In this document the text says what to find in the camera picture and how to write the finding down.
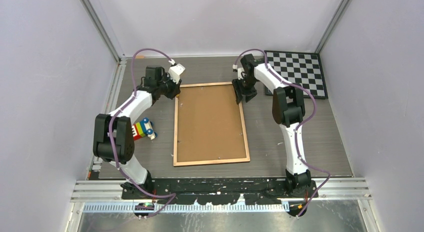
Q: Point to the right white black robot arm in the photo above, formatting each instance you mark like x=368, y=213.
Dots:
x=288, y=111

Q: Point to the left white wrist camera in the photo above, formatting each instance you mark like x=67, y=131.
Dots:
x=175, y=71

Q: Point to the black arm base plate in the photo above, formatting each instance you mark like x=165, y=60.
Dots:
x=227, y=191

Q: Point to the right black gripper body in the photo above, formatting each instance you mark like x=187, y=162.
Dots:
x=248, y=83

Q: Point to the brown frame backing board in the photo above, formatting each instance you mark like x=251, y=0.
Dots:
x=210, y=122

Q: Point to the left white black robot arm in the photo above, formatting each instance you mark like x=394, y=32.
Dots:
x=113, y=137

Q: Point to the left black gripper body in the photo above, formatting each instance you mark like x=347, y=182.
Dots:
x=169, y=88

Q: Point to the black white checkerboard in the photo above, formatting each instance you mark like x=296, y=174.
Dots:
x=302, y=68

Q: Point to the black wooden picture frame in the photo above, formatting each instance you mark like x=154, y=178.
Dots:
x=210, y=122

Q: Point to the aluminium rail frame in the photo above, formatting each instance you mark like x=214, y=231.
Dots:
x=342, y=204

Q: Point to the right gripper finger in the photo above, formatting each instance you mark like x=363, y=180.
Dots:
x=237, y=90
x=250, y=94

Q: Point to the colourful toy block truck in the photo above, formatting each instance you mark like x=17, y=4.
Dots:
x=143, y=128

